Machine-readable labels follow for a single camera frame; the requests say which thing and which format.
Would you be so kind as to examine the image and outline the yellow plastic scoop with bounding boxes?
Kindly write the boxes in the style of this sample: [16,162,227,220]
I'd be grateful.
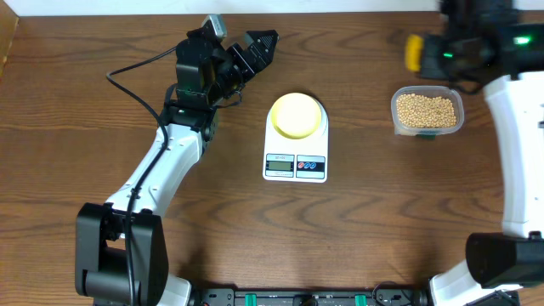
[405,34,424,72]

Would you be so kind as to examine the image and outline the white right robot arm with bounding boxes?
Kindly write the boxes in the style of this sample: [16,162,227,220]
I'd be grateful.
[405,0,543,305]

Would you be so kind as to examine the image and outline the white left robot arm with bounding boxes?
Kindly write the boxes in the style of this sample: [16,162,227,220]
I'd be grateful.
[75,25,280,305]

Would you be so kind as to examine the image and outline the yellow bowl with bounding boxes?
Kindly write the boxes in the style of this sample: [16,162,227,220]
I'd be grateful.
[270,93,323,139]

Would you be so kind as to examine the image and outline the white digital kitchen scale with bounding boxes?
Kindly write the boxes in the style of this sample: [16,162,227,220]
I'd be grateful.
[263,97,329,183]

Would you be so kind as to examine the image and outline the clear container of soybeans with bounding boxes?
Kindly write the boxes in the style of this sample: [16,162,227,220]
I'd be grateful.
[391,86,465,137]

